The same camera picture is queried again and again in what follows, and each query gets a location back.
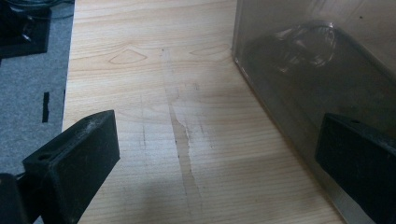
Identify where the clear plastic box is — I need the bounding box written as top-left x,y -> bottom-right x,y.
231,0 -> 396,224

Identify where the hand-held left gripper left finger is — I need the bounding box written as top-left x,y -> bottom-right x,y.
21,109 -> 121,224

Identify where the black tape strip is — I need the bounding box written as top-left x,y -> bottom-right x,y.
41,91 -> 50,123

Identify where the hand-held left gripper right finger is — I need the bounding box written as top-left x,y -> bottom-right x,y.
314,112 -> 396,224

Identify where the black stand base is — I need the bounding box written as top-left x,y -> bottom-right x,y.
0,2 -> 52,60

